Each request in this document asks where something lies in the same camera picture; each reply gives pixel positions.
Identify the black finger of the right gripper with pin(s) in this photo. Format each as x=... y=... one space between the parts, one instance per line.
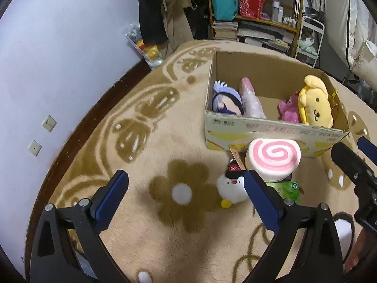
x=364 y=180
x=368 y=148

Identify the pink fluffy plush toy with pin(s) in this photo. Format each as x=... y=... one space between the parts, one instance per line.
x=288 y=109

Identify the yellow dog plush toy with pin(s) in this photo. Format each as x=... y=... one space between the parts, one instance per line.
x=315 y=106

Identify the white penguin plush black hat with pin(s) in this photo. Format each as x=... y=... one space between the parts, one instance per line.
x=230 y=186

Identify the red patterned bag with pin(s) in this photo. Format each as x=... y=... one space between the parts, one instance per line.
x=251 y=9

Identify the upper white wall socket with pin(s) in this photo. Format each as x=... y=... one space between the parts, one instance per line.
x=49 y=123

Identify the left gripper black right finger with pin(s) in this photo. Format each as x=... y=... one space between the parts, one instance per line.
x=319 y=258

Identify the lower white wall socket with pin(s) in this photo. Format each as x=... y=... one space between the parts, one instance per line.
x=34 y=148

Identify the black hanging garment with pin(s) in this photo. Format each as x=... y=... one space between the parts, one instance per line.
x=151 y=22

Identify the wooden shelf unit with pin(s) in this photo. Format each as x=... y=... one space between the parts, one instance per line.
x=273 y=24

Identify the white reclining chair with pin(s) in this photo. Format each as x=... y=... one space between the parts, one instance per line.
x=351 y=32

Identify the open cardboard box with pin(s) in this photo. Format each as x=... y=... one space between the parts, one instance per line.
x=274 y=78

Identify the green tissue pack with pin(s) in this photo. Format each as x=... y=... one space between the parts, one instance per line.
x=287 y=189

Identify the beige hanging coat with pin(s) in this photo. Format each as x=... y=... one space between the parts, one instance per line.
x=176 y=26

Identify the purple haired plush doll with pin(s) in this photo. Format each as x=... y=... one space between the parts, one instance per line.
x=226 y=100

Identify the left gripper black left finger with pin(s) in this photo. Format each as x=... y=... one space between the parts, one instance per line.
x=53 y=257

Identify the pink swirl roll pillow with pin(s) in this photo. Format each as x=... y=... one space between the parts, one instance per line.
x=273 y=159

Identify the white wall socket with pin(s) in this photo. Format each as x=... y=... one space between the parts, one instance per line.
x=34 y=148
x=49 y=123

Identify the white metal trolley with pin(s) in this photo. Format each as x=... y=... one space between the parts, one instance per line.
x=309 y=41

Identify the plastic bag of toys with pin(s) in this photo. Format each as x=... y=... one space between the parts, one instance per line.
x=150 y=52

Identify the pink tissue pack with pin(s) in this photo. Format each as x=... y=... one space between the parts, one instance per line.
x=251 y=104

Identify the stack of books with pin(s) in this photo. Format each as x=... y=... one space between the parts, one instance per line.
x=223 y=30

